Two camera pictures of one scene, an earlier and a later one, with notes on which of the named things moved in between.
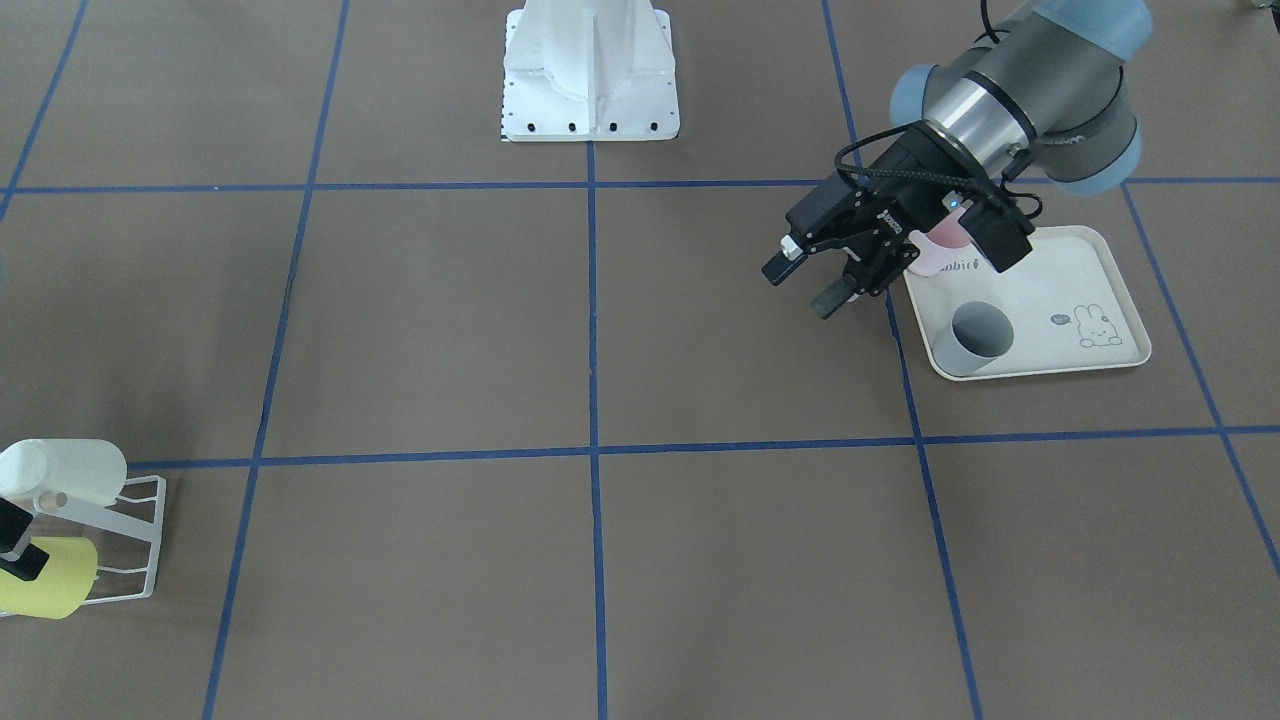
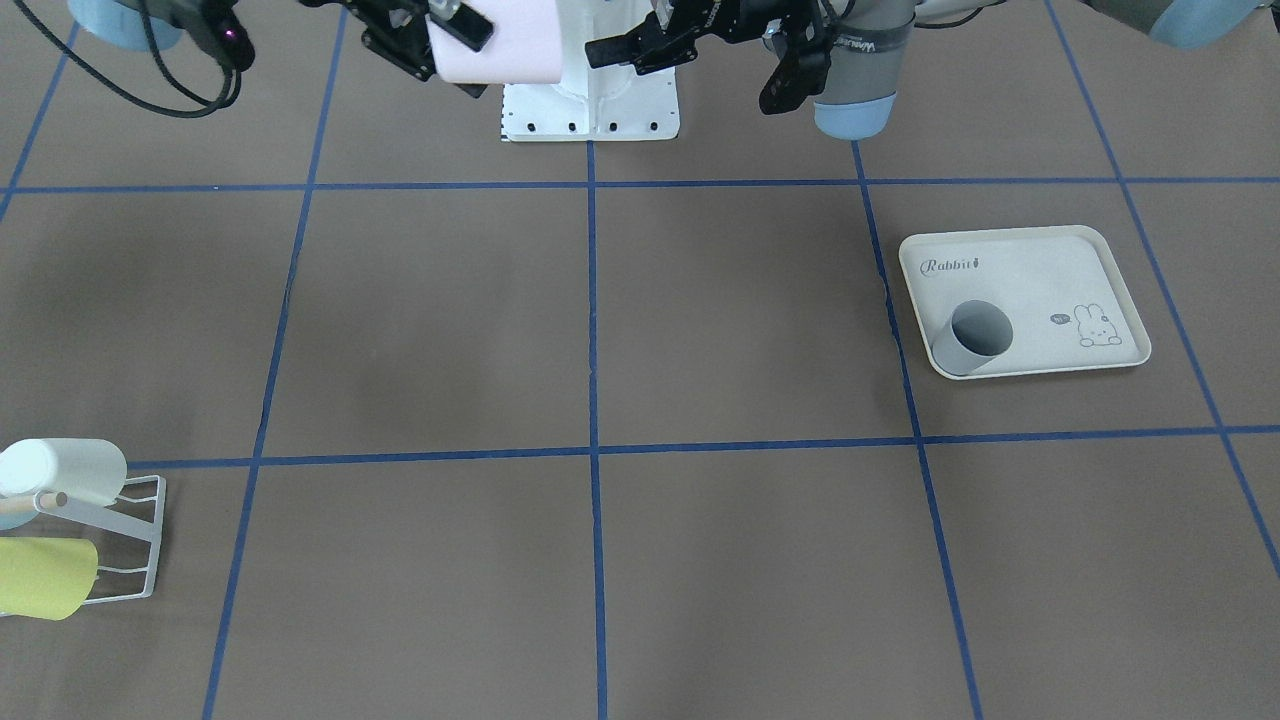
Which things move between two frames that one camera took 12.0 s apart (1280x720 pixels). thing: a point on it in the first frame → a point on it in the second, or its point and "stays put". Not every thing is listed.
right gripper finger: x=15 y=522 → x=471 y=26
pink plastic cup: x=937 y=247 → x=526 y=45
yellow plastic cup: x=62 y=585 stays put
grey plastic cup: x=979 y=333 stays put
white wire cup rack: x=117 y=522 stays put
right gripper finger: x=26 y=561 → x=475 y=89
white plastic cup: x=94 y=469 stays put
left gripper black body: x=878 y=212 → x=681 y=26
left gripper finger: x=784 y=262 → x=640 y=47
